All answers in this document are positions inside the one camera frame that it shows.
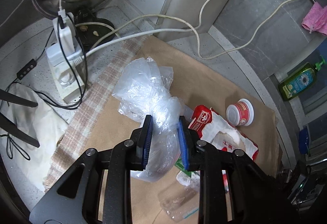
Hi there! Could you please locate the white cloth bag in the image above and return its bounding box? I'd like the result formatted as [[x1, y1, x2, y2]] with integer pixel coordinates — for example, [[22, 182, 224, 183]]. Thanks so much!
[[1, 84, 68, 191]]

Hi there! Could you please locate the red white plastic cup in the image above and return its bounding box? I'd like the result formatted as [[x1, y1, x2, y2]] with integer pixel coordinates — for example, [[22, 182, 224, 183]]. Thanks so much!
[[226, 98, 254, 127]]

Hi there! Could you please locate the cream power cable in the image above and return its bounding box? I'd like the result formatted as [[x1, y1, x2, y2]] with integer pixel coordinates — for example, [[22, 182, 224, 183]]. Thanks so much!
[[75, 0, 316, 61]]

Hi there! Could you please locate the white power cable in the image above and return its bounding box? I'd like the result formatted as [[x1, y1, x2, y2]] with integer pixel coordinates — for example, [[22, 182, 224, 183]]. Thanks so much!
[[84, 0, 251, 59]]

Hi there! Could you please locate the tan cloth mat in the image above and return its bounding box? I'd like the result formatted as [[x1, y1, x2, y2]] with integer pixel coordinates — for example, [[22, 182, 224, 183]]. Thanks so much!
[[86, 36, 280, 223]]

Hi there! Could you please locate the white power strip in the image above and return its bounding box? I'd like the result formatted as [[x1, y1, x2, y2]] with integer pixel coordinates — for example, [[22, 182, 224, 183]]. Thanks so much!
[[45, 8, 87, 104]]

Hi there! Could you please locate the clear plastic bag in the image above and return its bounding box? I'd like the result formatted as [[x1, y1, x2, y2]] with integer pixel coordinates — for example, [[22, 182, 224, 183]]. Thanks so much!
[[112, 57, 184, 182]]

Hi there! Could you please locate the black inline cable remote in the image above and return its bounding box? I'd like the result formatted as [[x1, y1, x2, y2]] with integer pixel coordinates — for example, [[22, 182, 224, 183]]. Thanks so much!
[[16, 59, 37, 80]]

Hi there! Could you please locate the green dish soap bottle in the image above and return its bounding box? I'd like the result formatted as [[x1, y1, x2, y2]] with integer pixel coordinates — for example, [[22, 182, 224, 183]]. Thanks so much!
[[278, 55, 326, 101]]

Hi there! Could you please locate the pink rag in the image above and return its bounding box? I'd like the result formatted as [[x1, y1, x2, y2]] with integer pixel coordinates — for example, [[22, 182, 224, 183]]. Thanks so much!
[[301, 2, 327, 35]]

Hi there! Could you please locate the plaid checkered cloth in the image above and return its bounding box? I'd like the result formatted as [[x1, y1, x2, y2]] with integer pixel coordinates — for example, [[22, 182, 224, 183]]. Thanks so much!
[[43, 36, 148, 191]]

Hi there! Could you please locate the red white paper food bag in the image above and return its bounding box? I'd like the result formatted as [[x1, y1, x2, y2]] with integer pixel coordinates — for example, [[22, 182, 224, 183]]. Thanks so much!
[[188, 105, 259, 160]]

